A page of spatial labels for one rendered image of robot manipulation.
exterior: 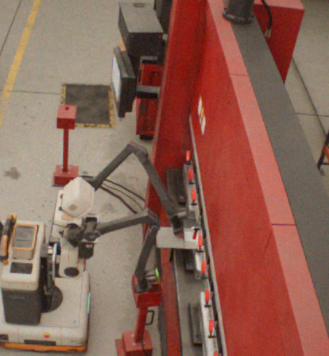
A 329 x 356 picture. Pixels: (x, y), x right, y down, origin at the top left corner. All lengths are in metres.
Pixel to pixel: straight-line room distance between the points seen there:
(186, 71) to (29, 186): 2.22
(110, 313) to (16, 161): 2.03
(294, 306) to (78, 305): 2.61
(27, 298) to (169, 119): 1.61
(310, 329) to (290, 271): 0.24
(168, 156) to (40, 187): 1.59
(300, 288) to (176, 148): 2.62
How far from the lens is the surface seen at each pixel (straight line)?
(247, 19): 3.55
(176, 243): 3.81
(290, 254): 2.08
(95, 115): 6.55
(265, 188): 2.31
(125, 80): 4.21
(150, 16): 4.31
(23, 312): 4.09
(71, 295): 4.39
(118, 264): 4.97
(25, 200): 5.49
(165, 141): 4.39
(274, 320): 2.15
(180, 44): 3.96
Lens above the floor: 3.75
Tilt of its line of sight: 40 degrees down
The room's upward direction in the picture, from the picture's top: 9 degrees clockwise
